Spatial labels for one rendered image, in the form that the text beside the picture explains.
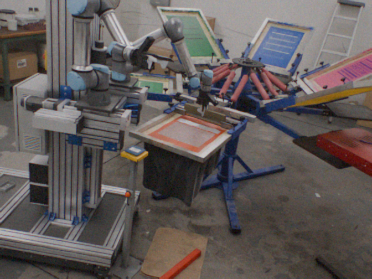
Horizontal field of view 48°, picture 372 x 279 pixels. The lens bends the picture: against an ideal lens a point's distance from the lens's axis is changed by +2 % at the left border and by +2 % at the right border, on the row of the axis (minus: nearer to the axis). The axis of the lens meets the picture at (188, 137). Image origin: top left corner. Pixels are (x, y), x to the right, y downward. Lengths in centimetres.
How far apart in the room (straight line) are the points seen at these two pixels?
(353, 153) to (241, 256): 123
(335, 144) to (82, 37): 179
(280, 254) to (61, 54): 230
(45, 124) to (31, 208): 105
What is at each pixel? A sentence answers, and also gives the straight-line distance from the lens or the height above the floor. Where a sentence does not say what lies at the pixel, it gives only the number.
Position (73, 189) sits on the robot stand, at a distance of 311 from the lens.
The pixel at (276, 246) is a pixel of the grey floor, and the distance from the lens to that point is 370.
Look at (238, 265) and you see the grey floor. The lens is 339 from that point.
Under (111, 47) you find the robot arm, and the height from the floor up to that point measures 167.
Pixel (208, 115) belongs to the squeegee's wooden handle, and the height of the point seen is 104.
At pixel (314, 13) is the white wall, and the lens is 706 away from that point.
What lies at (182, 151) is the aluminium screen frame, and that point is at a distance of 269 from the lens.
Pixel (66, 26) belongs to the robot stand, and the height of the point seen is 165.
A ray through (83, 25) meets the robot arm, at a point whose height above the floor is 174.
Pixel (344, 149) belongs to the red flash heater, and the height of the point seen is 110.
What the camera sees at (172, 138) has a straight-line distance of 292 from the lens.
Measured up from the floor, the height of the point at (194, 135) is 95.
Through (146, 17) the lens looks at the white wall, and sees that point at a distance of 827.
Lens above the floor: 218
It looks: 25 degrees down
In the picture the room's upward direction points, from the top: 8 degrees clockwise
